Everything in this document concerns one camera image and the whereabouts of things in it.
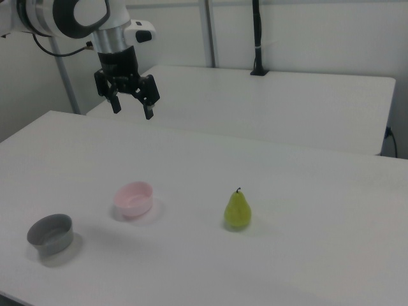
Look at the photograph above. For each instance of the grey plastic bowl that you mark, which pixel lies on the grey plastic bowl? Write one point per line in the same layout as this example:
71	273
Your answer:
55	243

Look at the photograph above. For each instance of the slanted grey wall post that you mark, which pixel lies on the slanted grey wall post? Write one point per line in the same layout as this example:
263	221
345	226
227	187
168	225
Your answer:
68	86

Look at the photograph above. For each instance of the white side table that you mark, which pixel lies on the white side table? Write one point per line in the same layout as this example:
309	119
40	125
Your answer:
255	105

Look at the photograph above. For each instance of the pink plastic bowl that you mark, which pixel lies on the pink plastic bowl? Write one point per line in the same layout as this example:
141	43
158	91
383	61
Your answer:
134	208

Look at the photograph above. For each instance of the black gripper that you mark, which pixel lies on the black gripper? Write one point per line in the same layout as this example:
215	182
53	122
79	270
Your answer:
118	62

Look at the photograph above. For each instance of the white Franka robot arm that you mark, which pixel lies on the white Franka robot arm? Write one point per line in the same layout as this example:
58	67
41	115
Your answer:
108	35

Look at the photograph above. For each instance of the green pear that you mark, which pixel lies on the green pear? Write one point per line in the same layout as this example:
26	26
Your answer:
238	212

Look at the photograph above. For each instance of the black camera pole with base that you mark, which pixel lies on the black camera pole with base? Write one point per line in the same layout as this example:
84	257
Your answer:
257	48

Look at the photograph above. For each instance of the upright grey wall post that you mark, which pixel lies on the upright grey wall post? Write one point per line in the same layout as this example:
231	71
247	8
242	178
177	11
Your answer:
208	32

